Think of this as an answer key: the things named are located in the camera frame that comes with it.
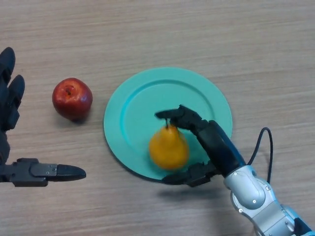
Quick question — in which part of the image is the yellow pear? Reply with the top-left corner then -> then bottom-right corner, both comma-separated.
149,124 -> 189,171

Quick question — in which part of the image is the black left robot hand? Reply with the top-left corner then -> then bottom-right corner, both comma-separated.
0,47 -> 87,187

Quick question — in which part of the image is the red apple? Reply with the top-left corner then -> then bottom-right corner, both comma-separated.
52,77 -> 94,121

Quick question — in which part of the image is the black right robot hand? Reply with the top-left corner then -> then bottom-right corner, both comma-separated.
154,104 -> 247,188

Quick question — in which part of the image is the green round plate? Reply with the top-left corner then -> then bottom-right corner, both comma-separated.
103,66 -> 233,181

